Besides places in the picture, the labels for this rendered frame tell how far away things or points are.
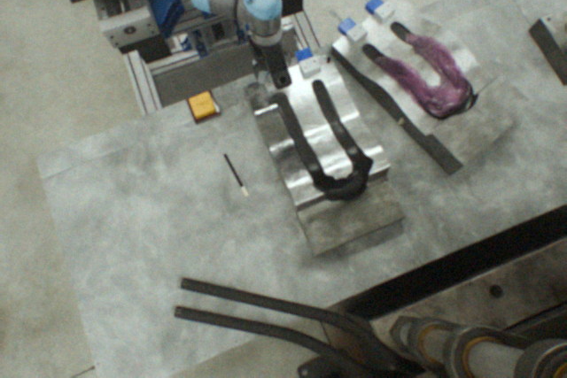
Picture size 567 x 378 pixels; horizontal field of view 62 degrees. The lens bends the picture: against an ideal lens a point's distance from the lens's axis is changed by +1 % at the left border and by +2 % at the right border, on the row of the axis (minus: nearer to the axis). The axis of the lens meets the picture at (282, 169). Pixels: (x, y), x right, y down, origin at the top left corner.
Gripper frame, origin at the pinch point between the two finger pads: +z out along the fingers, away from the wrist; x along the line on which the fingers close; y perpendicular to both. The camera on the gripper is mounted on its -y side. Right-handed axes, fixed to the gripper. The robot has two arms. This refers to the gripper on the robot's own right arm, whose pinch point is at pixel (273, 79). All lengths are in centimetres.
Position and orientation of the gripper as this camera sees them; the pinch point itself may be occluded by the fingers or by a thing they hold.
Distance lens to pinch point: 129.5
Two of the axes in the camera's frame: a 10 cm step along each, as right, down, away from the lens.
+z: 0.3, 2.6, 9.7
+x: -9.2, 3.8, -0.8
